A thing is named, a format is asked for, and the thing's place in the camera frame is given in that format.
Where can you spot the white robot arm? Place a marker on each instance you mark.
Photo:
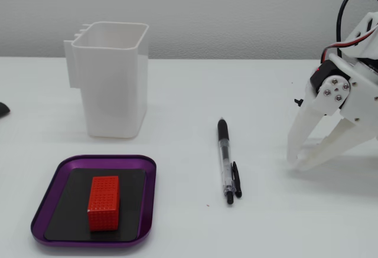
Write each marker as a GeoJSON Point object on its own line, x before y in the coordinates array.
{"type": "Point", "coordinates": [369, 33]}

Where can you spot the black rounded object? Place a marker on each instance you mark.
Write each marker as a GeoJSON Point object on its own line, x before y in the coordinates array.
{"type": "Point", "coordinates": [3, 110]}

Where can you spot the purple metal tray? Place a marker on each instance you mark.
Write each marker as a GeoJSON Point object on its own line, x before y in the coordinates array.
{"type": "Point", "coordinates": [50, 202]}

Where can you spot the white plastic pen holder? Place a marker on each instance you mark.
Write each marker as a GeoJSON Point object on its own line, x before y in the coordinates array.
{"type": "Point", "coordinates": [112, 92]}

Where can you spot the black clear ballpoint pen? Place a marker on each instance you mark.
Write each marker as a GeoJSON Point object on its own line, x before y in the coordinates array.
{"type": "Point", "coordinates": [223, 148]}

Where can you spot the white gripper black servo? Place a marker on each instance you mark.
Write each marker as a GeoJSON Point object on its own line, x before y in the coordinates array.
{"type": "Point", "coordinates": [357, 92]}

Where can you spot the black tray mat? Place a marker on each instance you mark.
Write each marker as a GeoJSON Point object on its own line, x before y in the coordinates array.
{"type": "Point", "coordinates": [130, 199]}

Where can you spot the red perforated block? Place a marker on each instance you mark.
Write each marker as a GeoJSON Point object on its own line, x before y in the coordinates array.
{"type": "Point", "coordinates": [103, 205]}

